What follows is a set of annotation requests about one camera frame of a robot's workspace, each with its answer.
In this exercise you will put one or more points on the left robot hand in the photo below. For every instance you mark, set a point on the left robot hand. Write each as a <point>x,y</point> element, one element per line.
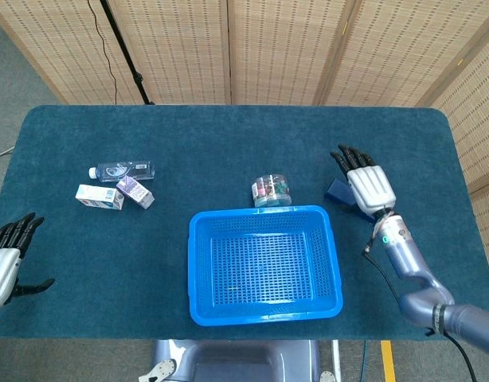
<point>3,270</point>

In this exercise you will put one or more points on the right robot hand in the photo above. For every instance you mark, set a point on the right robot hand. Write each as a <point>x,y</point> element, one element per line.
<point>370,187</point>

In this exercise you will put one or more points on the dark blue rectangular box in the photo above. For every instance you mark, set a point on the dark blue rectangular box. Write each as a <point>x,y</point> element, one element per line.
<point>338,191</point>

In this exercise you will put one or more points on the clear jar of binder clips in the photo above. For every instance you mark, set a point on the clear jar of binder clips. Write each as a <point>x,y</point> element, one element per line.
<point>270,189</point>

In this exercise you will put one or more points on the white blue milk carton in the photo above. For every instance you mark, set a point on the white blue milk carton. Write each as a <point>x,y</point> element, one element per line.
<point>97,197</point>

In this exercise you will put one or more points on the clear water bottle white cap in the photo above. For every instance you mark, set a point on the clear water bottle white cap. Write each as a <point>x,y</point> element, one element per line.
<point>121,171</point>

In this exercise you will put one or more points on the purple NFC juice carton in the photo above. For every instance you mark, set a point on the purple NFC juice carton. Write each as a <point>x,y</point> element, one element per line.
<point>137,193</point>

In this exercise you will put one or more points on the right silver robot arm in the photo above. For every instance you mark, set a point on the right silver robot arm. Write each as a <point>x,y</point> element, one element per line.
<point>408,258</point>

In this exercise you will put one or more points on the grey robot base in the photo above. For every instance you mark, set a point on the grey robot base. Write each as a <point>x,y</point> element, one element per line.
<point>236,362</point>

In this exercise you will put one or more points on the blue plastic perforated basket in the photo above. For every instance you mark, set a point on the blue plastic perforated basket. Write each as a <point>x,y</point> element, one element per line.
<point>264,318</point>

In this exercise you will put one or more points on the teal table cloth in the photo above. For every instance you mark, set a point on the teal table cloth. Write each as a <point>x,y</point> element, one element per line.
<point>268,139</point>

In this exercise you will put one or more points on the white narrow bar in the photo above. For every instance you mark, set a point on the white narrow bar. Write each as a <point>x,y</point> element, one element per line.
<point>336,358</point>

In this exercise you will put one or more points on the yellow floor tape strip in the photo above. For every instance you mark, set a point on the yellow floor tape strip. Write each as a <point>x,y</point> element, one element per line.
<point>388,362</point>

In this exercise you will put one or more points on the black stand pole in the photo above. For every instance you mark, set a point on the black stand pole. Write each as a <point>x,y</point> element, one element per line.
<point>125,55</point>

